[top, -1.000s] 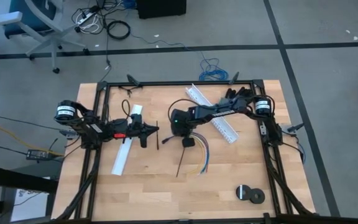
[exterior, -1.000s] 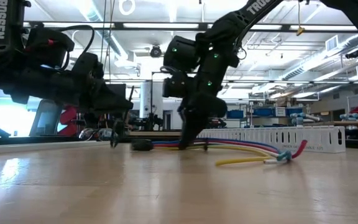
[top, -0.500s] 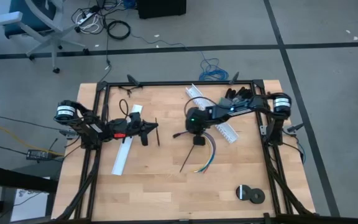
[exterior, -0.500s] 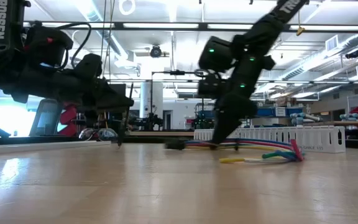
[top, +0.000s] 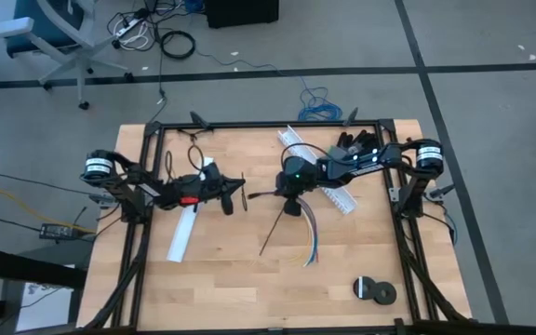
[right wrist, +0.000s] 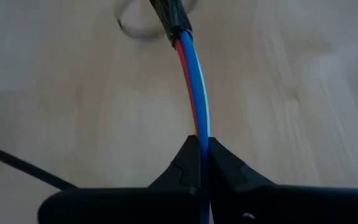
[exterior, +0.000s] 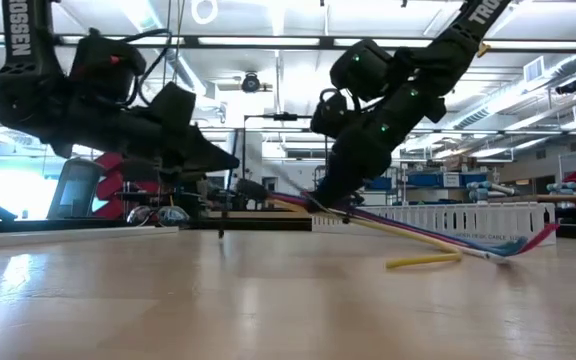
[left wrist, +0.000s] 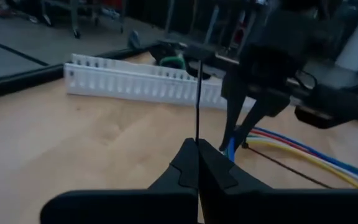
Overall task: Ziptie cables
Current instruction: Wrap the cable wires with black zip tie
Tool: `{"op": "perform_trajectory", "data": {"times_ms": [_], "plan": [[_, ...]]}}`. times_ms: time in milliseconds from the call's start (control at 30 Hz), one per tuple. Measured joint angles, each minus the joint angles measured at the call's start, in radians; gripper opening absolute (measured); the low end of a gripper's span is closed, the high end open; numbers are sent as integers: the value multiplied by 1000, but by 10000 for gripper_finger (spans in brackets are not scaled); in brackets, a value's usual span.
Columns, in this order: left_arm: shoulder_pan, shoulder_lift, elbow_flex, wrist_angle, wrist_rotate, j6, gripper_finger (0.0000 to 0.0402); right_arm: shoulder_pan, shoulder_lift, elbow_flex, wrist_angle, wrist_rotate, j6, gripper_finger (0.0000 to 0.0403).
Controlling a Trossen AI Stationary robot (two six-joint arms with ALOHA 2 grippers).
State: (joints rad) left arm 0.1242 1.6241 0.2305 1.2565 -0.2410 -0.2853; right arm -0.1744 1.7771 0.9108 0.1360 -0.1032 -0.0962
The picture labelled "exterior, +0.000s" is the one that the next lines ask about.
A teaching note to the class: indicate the white frame office chair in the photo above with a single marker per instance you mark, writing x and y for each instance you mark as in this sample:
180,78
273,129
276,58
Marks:
75,190

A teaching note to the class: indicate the small black round camera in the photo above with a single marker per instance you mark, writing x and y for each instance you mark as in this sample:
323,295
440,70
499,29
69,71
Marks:
251,82

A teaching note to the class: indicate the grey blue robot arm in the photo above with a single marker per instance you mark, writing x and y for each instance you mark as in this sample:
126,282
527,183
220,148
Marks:
483,192
568,189

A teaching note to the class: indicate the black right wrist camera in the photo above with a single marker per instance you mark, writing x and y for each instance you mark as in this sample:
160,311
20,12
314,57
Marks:
330,117

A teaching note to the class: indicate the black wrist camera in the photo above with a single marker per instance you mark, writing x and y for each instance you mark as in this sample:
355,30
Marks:
173,105
330,117

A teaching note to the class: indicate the yellow hanging hook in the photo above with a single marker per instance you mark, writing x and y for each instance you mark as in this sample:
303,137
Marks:
483,49

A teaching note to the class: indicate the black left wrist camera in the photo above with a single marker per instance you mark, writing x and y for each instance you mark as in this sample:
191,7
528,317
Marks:
173,105

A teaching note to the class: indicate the black monitor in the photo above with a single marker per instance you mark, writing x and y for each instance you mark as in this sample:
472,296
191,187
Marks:
140,172

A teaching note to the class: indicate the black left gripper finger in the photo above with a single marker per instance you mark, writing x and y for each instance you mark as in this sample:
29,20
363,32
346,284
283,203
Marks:
183,176
208,157

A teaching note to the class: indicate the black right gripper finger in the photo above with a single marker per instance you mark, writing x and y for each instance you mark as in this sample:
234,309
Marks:
358,187
330,187

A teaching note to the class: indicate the blue storage bin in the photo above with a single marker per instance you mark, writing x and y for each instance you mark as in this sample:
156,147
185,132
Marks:
380,183
423,180
473,179

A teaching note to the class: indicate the black tubular stand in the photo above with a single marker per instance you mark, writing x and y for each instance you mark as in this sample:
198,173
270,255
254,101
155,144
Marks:
285,117

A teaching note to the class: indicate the wooden workbench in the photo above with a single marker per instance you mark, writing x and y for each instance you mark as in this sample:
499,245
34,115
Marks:
568,199

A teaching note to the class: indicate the clear safety glasses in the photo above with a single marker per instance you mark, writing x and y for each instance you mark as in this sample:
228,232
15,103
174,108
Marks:
173,216

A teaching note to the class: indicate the red metal stand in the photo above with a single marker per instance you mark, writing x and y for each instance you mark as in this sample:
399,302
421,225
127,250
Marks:
110,187

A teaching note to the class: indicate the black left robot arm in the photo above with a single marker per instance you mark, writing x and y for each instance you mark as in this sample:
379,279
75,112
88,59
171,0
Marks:
28,100

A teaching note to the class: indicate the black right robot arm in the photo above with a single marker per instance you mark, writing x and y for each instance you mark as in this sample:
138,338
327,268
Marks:
433,65

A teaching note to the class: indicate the black security camera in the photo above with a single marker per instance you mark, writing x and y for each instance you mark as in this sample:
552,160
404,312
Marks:
567,87

